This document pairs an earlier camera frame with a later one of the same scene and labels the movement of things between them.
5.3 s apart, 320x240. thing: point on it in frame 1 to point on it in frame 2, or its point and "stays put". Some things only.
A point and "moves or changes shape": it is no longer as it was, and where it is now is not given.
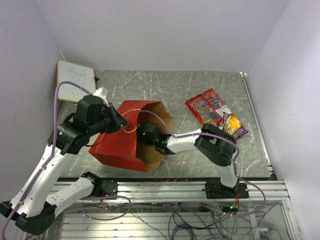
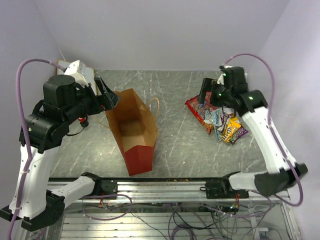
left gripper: x=118 y=121 to x=100 y=102
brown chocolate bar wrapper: x=225 y=116 moves or changes shape
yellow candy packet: x=233 y=124 stays put
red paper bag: x=122 y=145 moves or changes shape
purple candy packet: x=240 y=132 stays put
